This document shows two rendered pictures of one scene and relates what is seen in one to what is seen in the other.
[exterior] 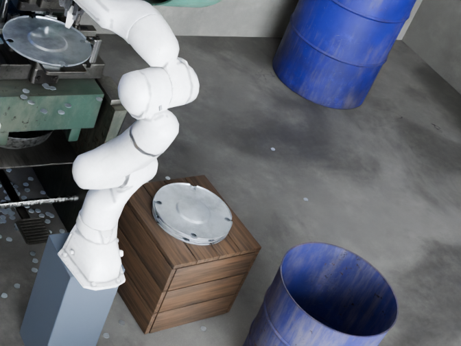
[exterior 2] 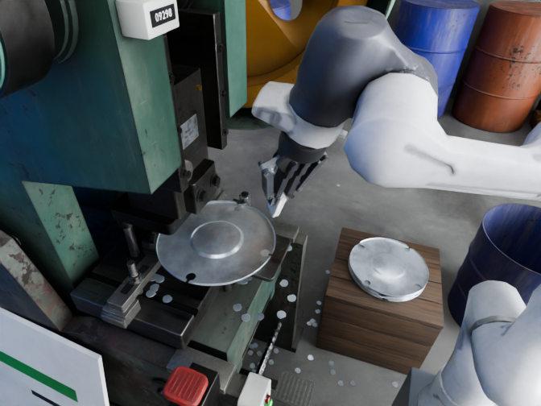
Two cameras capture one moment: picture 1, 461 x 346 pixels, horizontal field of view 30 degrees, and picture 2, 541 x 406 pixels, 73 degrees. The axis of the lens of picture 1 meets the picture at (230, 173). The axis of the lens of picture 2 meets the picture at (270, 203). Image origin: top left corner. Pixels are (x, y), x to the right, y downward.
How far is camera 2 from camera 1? 2.13 m
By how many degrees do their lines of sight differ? 21
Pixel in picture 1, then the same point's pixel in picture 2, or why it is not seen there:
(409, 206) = not seen: hidden behind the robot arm
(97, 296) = not seen: outside the picture
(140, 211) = (365, 302)
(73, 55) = (256, 231)
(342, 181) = (335, 159)
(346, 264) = (496, 215)
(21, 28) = (178, 248)
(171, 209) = (379, 279)
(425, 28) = not seen: hidden behind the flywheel
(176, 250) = (424, 310)
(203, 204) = (385, 253)
